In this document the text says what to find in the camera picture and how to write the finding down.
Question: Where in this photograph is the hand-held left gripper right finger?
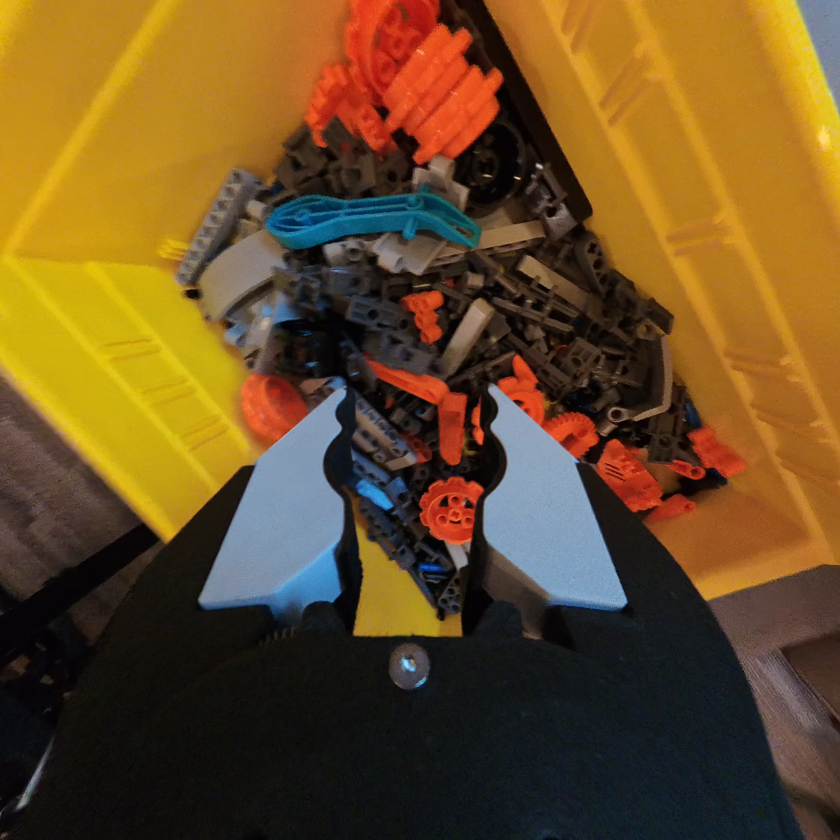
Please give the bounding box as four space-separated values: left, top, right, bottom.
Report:
467 384 629 634

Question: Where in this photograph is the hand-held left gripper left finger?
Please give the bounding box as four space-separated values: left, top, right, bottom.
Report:
198 387 362 627

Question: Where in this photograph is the pile of building brick parts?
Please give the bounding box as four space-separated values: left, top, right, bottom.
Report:
174 0 748 618

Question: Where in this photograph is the yellow plastic bin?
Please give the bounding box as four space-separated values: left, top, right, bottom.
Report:
0 0 840 637

